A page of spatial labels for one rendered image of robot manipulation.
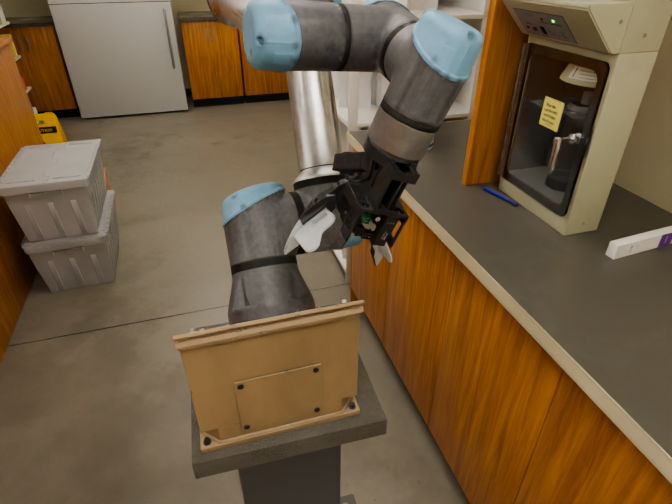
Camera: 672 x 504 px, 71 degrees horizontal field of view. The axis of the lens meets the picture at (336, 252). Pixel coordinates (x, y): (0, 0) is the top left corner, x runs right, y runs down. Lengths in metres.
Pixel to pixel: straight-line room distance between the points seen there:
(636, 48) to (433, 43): 0.84
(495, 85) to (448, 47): 1.05
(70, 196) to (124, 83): 3.35
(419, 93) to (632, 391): 0.70
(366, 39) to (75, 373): 2.14
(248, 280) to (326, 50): 0.39
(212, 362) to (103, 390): 1.67
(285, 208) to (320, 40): 0.33
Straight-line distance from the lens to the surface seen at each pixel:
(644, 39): 1.33
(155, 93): 5.94
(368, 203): 0.58
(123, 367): 2.42
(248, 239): 0.79
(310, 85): 0.90
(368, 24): 0.60
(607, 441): 1.10
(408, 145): 0.56
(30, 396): 2.47
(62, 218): 2.79
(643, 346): 1.14
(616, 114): 1.36
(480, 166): 1.65
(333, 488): 1.09
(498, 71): 1.56
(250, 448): 0.82
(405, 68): 0.55
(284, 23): 0.56
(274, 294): 0.77
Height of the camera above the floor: 1.61
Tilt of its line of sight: 33 degrees down
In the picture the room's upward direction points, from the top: straight up
